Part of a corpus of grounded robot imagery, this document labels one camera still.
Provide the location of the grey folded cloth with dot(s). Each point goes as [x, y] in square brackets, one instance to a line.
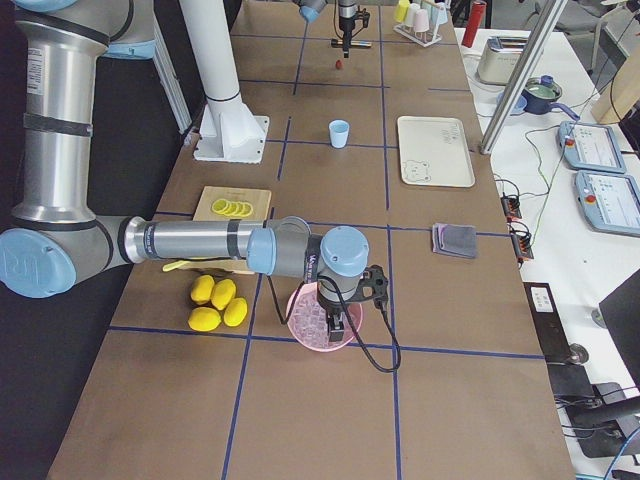
[454, 240]

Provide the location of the yellow lemon upper right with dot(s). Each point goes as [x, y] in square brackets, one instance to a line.
[223, 293]

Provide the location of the silver toaster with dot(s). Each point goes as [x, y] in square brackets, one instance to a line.
[498, 59]

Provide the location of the aluminium frame post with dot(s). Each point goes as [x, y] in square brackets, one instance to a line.
[523, 70]

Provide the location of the lower orange black adapter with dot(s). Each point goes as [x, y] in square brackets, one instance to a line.
[521, 238]

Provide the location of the orange black adapter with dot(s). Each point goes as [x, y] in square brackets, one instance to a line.
[521, 238]
[511, 207]

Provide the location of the blue plastic cup on rack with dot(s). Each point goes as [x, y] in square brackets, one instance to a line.
[438, 15]

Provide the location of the upper orange black adapter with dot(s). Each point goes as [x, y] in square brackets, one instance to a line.
[511, 207]

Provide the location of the pink bowl of ice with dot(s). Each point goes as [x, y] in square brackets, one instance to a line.
[307, 322]

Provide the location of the upper teach pendant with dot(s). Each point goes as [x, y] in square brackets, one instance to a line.
[586, 146]

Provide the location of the blue pot with lid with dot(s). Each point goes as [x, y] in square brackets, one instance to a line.
[540, 96]

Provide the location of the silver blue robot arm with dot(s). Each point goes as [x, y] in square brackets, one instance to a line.
[310, 10]
[136, 142]

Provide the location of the yellow-green plastic knife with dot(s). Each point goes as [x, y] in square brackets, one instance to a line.
[172, 265]

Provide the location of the white wire cup rack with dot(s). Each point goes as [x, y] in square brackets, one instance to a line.
[432, 36]

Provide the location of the pink plastic cup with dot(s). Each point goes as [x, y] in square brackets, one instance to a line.
[422, 21]

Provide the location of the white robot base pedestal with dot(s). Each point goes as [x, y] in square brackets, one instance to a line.
[229, 131]

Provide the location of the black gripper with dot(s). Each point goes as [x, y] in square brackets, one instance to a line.
[345, 19]
[330, 308]

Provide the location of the teach pendant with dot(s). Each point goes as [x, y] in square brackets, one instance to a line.
[586, 146]
[610, 201]

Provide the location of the red bottle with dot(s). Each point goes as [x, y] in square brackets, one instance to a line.
[477, 12]

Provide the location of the white plastic cup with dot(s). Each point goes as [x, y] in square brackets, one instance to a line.
[410, 15]

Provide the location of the light blue plastic cup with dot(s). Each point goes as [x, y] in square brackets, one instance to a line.
[338, 133]

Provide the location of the lower teach pendant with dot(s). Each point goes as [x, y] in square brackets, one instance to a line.
[610, 201]

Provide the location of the cream bear serving tray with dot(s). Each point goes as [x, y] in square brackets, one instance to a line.
[433, 152]

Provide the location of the stainless steel muddler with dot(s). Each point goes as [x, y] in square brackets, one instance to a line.
[355, 44]

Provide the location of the bamboo cutting board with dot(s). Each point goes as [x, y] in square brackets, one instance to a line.
[260, 199]

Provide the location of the yellow-green plastic cup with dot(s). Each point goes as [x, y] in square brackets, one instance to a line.
[401, 10]

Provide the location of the lemon slices row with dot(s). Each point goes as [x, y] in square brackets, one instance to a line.
[232, 208]

